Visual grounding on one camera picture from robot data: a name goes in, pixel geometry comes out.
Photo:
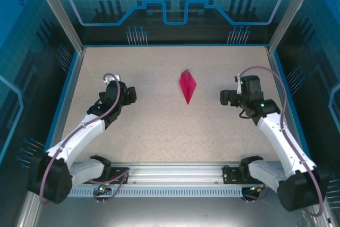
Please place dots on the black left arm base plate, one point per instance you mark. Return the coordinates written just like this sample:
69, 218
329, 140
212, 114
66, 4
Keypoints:
118, 170

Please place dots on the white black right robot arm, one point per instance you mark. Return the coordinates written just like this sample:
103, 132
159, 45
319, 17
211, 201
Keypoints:
281, 139

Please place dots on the pink paper sheet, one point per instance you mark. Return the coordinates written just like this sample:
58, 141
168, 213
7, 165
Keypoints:
188, 86

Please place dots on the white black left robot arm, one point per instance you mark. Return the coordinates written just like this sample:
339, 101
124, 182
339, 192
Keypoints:
77, 136

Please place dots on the aluminium frame post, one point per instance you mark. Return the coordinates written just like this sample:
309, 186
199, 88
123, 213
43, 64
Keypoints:
59, 11
287, 11

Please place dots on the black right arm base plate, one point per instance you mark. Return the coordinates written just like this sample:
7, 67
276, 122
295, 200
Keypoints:
228, 176

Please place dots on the aluminium mounting beam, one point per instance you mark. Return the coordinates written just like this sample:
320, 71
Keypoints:
172, 173

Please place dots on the grey metal sheet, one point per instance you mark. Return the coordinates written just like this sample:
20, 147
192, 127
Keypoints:
172, 211

